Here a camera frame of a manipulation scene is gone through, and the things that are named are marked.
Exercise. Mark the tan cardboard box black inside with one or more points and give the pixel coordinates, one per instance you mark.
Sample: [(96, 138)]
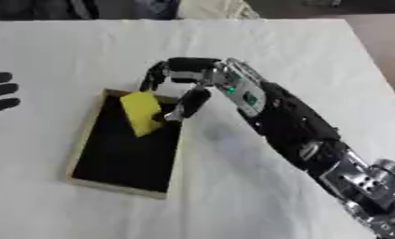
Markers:
[(127, 146)]

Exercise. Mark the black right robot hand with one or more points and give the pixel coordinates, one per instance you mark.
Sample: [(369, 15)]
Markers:
[(188, 66)]

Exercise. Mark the person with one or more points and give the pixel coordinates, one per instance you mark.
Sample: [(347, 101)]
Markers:
[(206, 8)]

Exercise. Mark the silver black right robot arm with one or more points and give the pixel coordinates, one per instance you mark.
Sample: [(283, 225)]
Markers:
[(293, 124)]

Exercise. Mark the yellow rectangular block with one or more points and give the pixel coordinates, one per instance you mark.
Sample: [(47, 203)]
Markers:
[(142, 112)]

